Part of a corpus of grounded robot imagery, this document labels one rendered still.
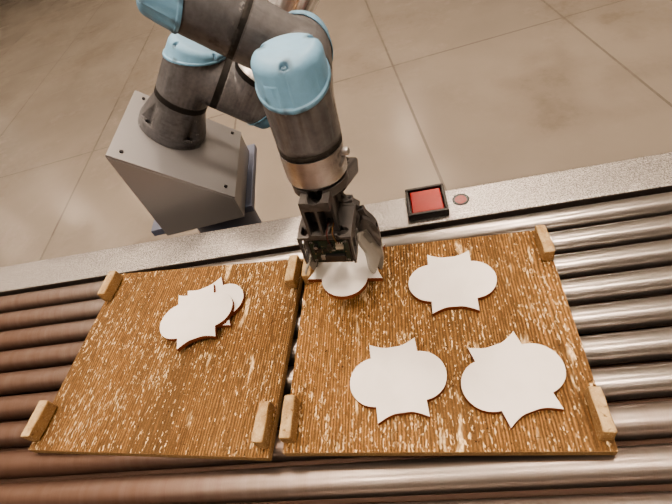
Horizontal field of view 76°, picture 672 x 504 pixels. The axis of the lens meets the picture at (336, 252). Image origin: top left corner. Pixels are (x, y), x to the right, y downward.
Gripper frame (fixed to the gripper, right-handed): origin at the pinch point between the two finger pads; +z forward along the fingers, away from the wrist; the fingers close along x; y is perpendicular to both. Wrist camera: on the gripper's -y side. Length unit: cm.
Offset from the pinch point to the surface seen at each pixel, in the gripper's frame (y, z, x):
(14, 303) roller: -1, 13, -78
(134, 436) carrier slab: 26.3, 8.3, -31.4
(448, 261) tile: -3.4, 4.7, 15.9
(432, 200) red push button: -20.0, 6.3, 13.6
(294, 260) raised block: -4.3, 4.4, -10.8
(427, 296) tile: 3.3, 4.9, 12.4
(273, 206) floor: -125, 103, -72
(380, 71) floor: -257, 99, -19
